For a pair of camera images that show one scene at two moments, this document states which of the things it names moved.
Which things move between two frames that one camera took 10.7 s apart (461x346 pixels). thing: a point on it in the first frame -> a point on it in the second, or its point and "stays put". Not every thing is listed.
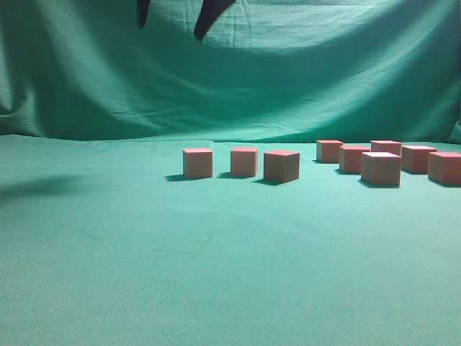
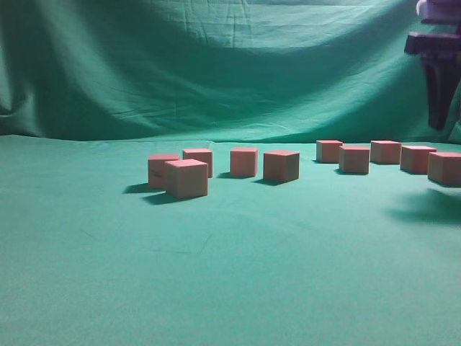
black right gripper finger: x=142 y=9 -> x=441 y=56
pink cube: x=444 y=167 stays put
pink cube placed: x=281 y=165 stays put
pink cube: x=350 y=156 stays put
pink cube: x=381 y=169 -> x=157 y=169
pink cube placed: x=244 y=161 stays put
